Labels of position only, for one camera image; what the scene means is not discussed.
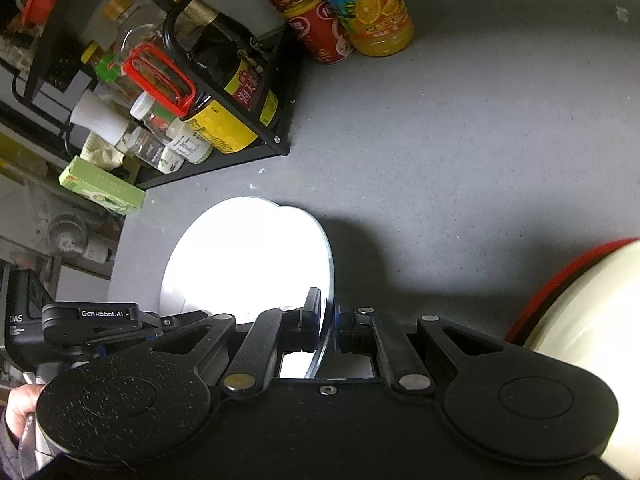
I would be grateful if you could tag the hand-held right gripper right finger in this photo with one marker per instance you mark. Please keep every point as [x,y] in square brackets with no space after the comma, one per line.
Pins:
[338,321]

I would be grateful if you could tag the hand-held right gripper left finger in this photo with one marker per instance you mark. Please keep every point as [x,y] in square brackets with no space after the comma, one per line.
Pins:
[312,320]

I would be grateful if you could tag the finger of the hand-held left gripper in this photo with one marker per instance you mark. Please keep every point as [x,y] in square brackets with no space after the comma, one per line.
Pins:
[180,319]

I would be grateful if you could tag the white plate crossed cutlery print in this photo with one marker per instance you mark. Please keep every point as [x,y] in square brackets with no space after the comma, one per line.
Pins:
[240,260]

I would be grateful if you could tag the red bowl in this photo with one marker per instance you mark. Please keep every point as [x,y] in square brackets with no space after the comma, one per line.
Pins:
[550,272]

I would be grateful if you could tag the cream ceramic bowl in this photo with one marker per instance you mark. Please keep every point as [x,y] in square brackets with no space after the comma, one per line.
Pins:
[590,320]

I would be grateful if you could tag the person's left hand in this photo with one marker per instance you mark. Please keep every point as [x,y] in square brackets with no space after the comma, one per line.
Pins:
[20,405]

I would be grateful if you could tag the small white fan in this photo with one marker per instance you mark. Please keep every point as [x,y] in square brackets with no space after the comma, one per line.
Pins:
[67,232]

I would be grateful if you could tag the green carton box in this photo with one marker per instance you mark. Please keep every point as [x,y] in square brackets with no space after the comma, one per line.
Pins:
[100,187]

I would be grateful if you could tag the black metal rack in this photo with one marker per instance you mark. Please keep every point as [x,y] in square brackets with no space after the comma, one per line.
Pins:
[225,165]

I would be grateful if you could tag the white bottle green label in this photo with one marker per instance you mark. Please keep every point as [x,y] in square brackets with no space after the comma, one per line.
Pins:
[187,150]

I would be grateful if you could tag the crumpled pale cloth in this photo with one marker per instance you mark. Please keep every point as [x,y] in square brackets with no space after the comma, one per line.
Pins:
[102,152]

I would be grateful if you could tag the small clear bottle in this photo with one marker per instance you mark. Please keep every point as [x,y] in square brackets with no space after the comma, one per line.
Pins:
[145,147]

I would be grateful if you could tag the white paper cup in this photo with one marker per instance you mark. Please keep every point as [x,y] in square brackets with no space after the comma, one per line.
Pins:
[95,115]

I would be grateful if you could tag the white-capped clear jar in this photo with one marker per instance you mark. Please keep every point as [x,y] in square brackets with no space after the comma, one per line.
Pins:
[142,106]

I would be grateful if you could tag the dark sauce bottle gold neck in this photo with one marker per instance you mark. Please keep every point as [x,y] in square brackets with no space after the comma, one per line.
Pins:
[235,80]

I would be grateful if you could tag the green-capped bottle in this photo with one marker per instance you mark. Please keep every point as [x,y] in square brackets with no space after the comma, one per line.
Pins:
[107,67]

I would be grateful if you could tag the yellow-capped bottle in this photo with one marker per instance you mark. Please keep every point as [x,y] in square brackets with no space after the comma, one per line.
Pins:
[90,52]

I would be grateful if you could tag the orange juice bottle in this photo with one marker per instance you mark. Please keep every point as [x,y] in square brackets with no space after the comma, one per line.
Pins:
[370,15]

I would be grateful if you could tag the gold-lidded jar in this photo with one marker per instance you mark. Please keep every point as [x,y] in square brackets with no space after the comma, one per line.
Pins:
[117,7]

